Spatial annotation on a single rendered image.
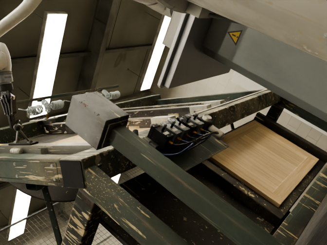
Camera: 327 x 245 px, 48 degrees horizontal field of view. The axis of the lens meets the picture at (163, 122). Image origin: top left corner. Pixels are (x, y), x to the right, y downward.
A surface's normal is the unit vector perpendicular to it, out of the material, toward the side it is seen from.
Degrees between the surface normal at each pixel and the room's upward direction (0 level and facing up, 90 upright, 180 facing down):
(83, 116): 90
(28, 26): 180
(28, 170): 90
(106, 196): 90
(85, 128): 90
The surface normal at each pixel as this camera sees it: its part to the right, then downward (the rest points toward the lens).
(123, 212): -0.57, 0.18
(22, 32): 0.75, 0.52
